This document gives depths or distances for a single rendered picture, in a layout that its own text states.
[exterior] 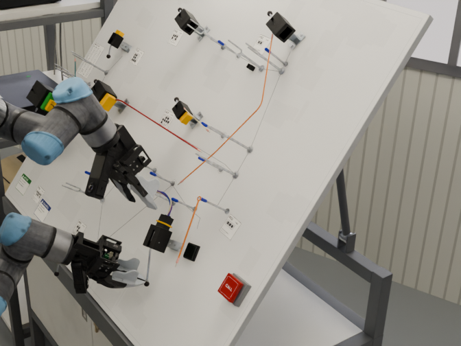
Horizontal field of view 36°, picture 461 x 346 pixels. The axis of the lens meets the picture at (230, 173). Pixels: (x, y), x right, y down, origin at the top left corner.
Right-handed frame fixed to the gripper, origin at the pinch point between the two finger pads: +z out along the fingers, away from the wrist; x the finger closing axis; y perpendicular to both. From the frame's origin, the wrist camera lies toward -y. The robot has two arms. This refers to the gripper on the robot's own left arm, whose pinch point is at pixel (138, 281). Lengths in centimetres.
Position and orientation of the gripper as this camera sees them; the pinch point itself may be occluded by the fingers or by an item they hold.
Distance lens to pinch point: 178.9
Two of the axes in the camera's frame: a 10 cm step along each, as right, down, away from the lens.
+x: -0.4, -6.9, 7.3
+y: 5.6, -6.2, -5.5
